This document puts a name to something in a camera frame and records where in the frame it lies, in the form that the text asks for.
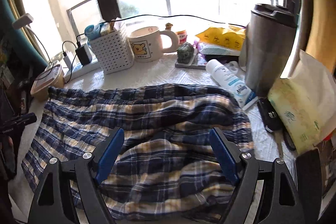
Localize blue plaid pants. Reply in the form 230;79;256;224
21;84;253;222

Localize black car key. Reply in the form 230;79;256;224
257;98;282;133

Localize white lotion tube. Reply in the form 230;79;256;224
206;59;258;110

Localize brown lidded food container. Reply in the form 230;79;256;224
30;64;65;102

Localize green tissue pack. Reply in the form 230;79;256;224
268;79;321;155

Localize white power strip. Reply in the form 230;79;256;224
64;59;100;82

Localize white charger adapter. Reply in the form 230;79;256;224
63;52;74;71

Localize small green figurine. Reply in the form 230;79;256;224
177;42;194;64

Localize black charger brick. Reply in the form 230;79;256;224
75;42;92;66

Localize white perforated plastic basket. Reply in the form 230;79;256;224
89;26;134;75

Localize white desk lamp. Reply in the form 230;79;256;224
12;13;53;69

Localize yellow snack bag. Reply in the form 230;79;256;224
196;25;245;51

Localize white bear mug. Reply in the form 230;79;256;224
127;26;179;63

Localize blue plastic bag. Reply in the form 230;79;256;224
84;24;101;40

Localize steel travel tumbler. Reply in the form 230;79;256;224
244;4;297;97

